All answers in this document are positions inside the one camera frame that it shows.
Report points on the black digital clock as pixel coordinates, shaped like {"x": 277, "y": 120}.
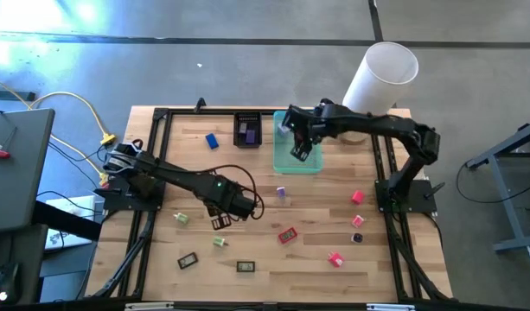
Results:
{"x": 245, "y": 267}
{"x": 187, "y": 261}

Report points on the black computer mouse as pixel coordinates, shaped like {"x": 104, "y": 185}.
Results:
{"x": 7, "y": 281}

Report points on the red digital clock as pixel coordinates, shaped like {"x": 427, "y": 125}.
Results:
{"x": 287, "y": 236}

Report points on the blue grey metal table frame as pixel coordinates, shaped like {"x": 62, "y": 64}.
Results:
{"x": 503, "y": 194}

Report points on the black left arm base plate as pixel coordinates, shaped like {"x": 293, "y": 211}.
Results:
{"x": 113, "y": 201}

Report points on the white frame bracket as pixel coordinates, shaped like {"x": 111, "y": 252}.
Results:
{"x": 390, "y": 307}
{"x": 150, "y": 306}

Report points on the black desk crossbar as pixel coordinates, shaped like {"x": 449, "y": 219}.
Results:
{"x": 65, "y": 221}

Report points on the black mesh basket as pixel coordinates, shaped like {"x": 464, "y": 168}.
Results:
{"x": 237, "y": 140}

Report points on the grey purple usb charger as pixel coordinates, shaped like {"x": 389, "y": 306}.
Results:
{"x": 283, "y": 128}

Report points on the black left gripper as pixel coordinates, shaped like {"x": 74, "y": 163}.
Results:
{"x": 240, "y": 205}

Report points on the black aluminium table frame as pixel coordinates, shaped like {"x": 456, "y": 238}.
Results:
{"x": 204, "y": 112}

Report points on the small black usb charger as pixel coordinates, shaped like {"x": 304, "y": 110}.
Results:
{"x": 356, "y": 238}

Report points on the pink cube usb charger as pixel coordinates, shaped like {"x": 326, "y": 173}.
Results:
{"x": 357, "y": 198}

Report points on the dark grey desk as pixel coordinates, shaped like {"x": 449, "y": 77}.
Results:
{"x": 14, "y": 181}

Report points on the black clamp lever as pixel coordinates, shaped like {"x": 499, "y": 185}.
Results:
{"x": 435, "y": 190}

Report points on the black frame clamp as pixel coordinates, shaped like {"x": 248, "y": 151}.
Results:
{"x": 199, "y": 103}

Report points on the purple white usb charger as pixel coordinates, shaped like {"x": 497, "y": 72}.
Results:
{"x": 281, "y": 192}

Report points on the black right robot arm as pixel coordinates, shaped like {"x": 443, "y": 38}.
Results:
{"x": 377, "y": 125}

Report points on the pink usb charger with prongs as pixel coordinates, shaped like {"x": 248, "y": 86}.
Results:
{"x": 336, "y": 260}

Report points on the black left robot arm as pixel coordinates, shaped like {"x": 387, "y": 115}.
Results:
{"x": 182, "y": 179}

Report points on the black floor bar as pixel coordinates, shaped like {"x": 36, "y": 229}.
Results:
{"x": 9, "y": 95}

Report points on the white box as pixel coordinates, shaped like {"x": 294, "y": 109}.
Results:
{"x": 70, "y": 204}

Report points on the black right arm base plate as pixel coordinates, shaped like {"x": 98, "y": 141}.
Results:
{"x": 420, "y": 196}

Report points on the green white usb charger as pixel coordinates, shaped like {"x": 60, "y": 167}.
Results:
{"x": 182, "y": 218}
{"x": 219, "y": 241}

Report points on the pink white usb charger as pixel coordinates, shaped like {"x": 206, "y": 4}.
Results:
{"x": 357, "y": 221}

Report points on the teal translucent plastic bin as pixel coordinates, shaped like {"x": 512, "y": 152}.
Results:
{"x": 286, "y": 160}

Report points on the blue rectangular block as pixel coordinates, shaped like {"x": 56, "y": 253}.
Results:
{"x": 212, "y": 141}

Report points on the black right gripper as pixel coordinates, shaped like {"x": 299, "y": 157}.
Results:
{"x": 303, "y": 125}

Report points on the white table lamp wooden base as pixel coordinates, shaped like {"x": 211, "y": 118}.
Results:
{"x": 377, "y": 82}

